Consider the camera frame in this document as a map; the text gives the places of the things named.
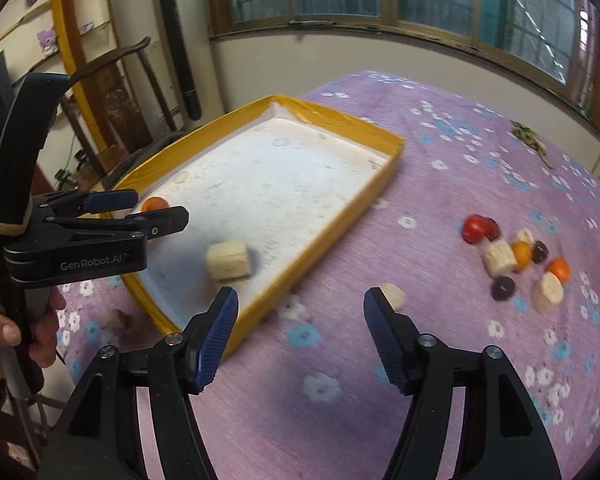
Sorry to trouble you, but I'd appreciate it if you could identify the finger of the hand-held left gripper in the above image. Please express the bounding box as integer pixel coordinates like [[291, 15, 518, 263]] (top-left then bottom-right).
[[32, 188, 140, 221], [45, 205, 190, 239]]

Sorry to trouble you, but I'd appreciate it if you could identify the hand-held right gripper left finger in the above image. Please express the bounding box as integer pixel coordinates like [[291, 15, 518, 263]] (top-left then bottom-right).
[[37, 286, 241, 480]]

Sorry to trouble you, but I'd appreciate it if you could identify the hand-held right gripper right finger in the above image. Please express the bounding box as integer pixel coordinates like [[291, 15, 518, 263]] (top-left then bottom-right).
[[363, 287, 563, 480]]

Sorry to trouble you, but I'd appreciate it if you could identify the yellow tray with white inside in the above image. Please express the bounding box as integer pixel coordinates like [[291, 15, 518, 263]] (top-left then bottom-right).
[[111, 94, 407, 358]]

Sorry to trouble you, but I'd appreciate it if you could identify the person's left hand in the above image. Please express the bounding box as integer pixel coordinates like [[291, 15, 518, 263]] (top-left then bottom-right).
[[0, 291, 67, 386]]

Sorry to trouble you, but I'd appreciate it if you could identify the small brown fruit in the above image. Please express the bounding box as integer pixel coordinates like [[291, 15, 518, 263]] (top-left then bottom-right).
[[104, 309, 133, 331]]

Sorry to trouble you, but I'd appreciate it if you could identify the dark wooden chair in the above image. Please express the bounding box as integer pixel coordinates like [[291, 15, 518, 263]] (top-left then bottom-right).
[[60, 36, 191, 181]]

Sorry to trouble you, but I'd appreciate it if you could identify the purple floral blanket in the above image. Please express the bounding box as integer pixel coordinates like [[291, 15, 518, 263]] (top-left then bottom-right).
[[45, 70, 600, 480]]

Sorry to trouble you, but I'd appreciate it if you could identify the black rolled tube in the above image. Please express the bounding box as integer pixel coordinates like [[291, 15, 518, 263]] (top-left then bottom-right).
[[155, 0, 203, 122]]

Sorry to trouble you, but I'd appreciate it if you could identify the purple plush toy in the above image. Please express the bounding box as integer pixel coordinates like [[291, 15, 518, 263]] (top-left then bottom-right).
[[36, 27, 61, 55]]

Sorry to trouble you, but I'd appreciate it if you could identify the green leafy sprig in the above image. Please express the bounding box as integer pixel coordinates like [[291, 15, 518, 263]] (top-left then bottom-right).
[[511, 121, 556, 170]]

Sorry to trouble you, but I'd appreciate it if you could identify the wooden framed window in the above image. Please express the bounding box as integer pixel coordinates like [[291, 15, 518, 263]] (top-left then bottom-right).
[[202, 0, 600, 136]]

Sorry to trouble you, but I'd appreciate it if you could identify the yellow frame strip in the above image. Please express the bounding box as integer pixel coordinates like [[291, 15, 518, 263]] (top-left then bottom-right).
[[50, 0, 112, 161]]

